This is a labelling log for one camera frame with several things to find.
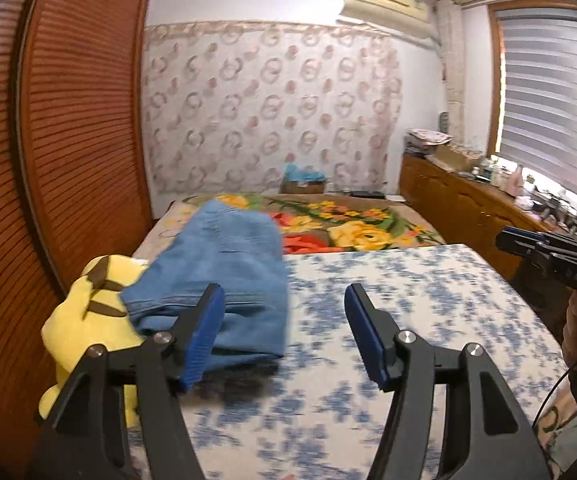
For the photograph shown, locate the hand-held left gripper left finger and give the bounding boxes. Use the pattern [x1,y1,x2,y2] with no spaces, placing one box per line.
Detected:
[31,282,226,480]

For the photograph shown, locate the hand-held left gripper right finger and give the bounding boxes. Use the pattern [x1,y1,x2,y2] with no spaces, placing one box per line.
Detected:
[343,282,552,480]

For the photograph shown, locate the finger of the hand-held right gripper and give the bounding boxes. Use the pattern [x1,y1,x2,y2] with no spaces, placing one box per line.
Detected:
[501,226,577,252]
[496,236,555,268]

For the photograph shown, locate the light blue denim pants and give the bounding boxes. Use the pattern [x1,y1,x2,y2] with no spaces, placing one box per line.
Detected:
[121,199,290,361]

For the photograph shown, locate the folded blue denim pants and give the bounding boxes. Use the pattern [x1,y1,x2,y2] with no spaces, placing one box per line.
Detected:
[136,305,289,361]

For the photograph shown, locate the long wooden cabinet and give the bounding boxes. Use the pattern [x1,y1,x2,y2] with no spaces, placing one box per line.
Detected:
[399,152,577,286]

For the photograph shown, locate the open cardboard box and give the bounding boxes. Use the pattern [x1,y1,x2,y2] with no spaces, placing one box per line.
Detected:
[433,144,484,171]

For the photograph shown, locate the yellow plush toy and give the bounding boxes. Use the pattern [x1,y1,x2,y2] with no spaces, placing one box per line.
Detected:
[38,254,149,428]

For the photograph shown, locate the patterned cloth stack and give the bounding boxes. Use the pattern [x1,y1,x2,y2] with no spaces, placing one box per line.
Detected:
[406,129,452,149]

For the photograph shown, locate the grey striped window blind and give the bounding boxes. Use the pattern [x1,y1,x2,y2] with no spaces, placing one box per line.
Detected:
[493,2,577,206]

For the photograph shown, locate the small cardboard box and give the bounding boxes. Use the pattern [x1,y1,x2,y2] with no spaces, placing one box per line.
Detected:
[281,179,327,195]

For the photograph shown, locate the tied beige window curtain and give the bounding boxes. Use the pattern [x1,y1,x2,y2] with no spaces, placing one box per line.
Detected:
[436,0,465,161]

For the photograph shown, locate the crumpled blue cloth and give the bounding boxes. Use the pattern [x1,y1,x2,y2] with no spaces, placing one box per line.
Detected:
[284,162,325,183]

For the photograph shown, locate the sheer circle-print curtain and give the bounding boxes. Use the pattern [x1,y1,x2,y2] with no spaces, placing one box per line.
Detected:
[141,20,404,206]

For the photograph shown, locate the black cable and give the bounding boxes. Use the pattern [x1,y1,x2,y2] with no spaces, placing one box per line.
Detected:
[529,355,572,433]

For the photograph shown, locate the cream wall air conditioner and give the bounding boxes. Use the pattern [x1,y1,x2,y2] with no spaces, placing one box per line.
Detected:
[339,0,432,38]

